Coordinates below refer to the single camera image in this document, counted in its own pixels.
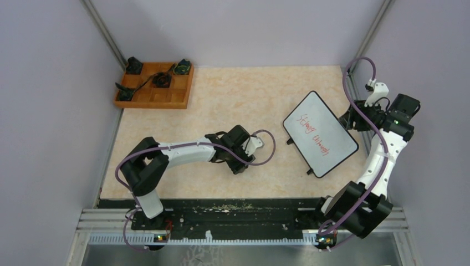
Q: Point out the dark object tray top-left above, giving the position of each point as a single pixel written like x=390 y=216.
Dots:
x=134 y=66

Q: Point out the orange wooden compartment tray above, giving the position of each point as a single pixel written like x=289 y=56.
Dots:
x=149 y=97

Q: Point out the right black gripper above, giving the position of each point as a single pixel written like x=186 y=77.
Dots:
x=353 y=116

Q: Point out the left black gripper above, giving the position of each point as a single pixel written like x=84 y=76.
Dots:
x=236 y=167

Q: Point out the dark object tray top-right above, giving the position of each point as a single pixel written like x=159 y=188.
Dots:
x=183 y=67

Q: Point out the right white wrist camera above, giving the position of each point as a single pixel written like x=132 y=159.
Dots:
x=379 y=90

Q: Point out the dark object tray bottom-left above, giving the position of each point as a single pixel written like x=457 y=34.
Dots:
x=124 y=93

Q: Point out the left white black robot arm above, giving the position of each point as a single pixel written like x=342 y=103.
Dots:
x=146 y=164

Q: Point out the aluminium frame rail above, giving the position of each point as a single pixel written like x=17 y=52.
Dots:
x=109 y=226

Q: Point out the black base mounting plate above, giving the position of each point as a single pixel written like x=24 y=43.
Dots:
x=301 y=213

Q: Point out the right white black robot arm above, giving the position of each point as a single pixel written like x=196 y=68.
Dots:
x=362 y=205

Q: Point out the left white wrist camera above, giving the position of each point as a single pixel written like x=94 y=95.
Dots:
x=252 y=144

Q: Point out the small black-framed whiteboard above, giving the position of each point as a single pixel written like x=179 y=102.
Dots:
x=318 y=135

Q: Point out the dark object tray centre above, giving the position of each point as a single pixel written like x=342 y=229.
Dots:
x=162 y=80

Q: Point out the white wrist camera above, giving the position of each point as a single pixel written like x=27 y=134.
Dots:
x=252 y=144
x=379 y=90

